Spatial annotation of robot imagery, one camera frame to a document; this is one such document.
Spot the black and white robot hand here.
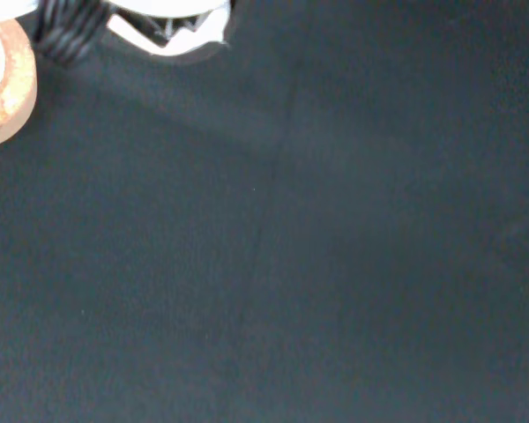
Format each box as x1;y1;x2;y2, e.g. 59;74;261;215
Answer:
0;0;233;63

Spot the black cloth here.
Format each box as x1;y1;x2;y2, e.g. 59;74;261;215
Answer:
0;0;529;423

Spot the cork ring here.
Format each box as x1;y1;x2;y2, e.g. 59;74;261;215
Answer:
0;18;39;151

